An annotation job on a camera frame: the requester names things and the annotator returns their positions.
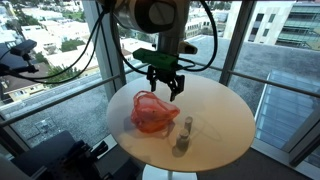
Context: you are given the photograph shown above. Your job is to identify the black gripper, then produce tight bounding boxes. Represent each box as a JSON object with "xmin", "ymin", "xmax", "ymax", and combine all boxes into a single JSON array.
[{"xmin": 147, "ymin": 65, "xmax": 185, "ymax": 102}]

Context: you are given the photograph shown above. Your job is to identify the small pale blue bottle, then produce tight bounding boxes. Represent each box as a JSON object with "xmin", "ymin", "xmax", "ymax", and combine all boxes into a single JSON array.
[{"xmin": 184, "ymin": 116, "xmax": 194, "ymax": 133}]

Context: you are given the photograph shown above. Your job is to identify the red plastic carrier bag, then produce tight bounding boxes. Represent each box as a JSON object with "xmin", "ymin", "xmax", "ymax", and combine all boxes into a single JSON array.
[{"xmin": 130, "ymin": 90, "xmax": 181, "ymax": 134}]

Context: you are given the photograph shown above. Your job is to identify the round beige table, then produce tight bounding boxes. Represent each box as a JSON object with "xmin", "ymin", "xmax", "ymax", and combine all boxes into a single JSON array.
[{"xmin": 0, "ymin": 61, "xmax": 320, "ymax": 128}]

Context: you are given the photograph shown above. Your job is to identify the black clamp equipment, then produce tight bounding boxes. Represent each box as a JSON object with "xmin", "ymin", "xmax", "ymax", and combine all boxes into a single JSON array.
[{"xmin": 49, "ymin": 139, "xmax": 111, "ymax": 180}]

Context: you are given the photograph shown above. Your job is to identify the dark grey equipment box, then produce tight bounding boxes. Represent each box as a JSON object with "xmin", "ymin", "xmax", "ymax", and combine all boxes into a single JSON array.
[{"xmin": 11, "ymin": 129, "xmax": 78, "ymax": 178}]

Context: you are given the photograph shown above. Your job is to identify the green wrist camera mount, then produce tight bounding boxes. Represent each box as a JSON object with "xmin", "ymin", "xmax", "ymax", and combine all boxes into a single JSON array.
[{"xmin": 132, "ymin": 47, "xmax": 179, "ymax": 72}]

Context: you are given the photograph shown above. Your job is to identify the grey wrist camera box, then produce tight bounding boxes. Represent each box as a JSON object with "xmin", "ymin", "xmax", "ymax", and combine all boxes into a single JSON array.
[{"xmin": 178, "ymin": 40, "xmax": 198, "ymax": 55}]

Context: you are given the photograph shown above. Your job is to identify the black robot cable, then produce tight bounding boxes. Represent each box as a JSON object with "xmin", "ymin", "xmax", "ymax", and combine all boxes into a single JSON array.
[
  {"xmin": 0, "ymin": 6, "xmax": 111, "ymax": 85},
  {"xmin": 176, "ymin": 0, "xmax": 219, "ymax": 73},
  {"xmin": 109, "ymin": 13, "xmax": 149, "ymax": 76}
]

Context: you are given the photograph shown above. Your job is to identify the white table pedestal base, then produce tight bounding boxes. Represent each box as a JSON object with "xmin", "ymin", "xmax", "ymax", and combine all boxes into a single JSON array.
[{"xmin": 141, "ymin": 163, "xmax": 198, "ymax": 180}]

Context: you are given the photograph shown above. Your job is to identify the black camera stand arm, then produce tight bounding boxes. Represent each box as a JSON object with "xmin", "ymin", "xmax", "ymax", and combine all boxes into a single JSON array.
[{"xmin": 0, "ymin": 53, "xmax": 40, "ymax": 77}]

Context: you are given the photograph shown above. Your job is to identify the black camera on stand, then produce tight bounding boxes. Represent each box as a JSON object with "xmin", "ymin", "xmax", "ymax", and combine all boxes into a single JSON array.
[{"xmin": 9, "ymin": 39, "xmax": 38, "ymax": 57}]

